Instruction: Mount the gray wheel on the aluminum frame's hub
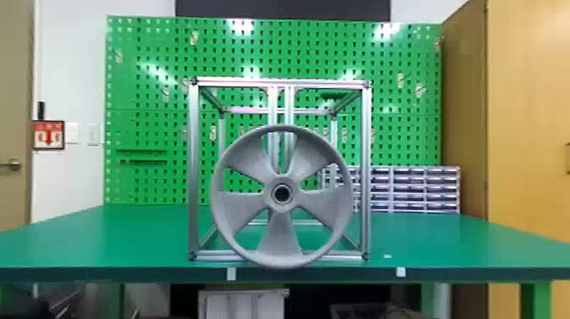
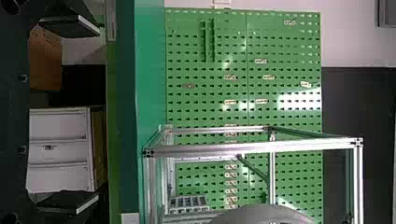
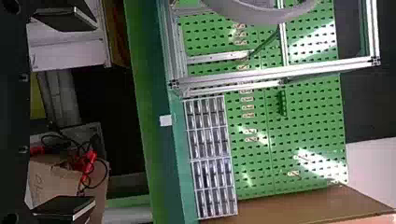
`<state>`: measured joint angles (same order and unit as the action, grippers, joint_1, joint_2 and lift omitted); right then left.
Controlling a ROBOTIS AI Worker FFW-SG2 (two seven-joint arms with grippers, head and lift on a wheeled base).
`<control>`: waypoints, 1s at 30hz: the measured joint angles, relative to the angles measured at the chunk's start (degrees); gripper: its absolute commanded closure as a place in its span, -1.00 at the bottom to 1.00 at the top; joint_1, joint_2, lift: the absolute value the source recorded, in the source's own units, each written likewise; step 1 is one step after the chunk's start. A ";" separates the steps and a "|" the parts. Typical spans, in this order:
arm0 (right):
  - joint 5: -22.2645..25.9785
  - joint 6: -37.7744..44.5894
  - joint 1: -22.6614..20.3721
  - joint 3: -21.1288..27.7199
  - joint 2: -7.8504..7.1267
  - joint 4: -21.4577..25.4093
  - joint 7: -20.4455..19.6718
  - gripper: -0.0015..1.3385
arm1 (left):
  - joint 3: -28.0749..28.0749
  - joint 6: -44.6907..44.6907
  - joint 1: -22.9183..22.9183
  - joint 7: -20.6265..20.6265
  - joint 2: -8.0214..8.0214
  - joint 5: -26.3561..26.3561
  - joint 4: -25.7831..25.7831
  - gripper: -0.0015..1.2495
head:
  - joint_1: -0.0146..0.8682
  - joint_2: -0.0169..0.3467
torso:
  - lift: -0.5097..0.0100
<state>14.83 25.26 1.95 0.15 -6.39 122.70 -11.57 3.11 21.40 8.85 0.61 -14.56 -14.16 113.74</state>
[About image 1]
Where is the grey wheel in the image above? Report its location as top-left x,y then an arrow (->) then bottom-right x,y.
210,124 -> 355,270

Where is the white drawer cabinet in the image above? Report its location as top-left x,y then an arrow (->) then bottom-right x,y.
321,165 -> 461,215

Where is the yellow wooden cupboard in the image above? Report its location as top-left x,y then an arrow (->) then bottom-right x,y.
440,0 -> 570,319

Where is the beige door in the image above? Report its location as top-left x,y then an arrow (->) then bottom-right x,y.
0,0 -> 35,232

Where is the silver frame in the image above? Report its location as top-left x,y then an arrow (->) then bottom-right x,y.
187,76 -> 372,262

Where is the red wall sign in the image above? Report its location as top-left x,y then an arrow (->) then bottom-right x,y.
31,120 -> 66,151

